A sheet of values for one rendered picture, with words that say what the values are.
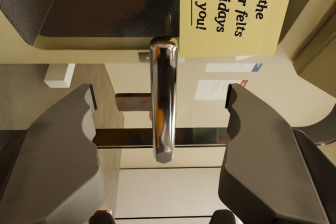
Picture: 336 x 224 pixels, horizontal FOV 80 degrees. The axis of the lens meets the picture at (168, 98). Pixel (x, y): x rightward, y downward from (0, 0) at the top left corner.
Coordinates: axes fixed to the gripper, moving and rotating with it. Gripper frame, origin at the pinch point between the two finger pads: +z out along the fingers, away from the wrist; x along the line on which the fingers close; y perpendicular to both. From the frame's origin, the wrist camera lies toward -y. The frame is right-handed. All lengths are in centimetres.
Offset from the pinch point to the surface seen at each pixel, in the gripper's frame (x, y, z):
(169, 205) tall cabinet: 10, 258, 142
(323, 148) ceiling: 145, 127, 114
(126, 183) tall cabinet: -50, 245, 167
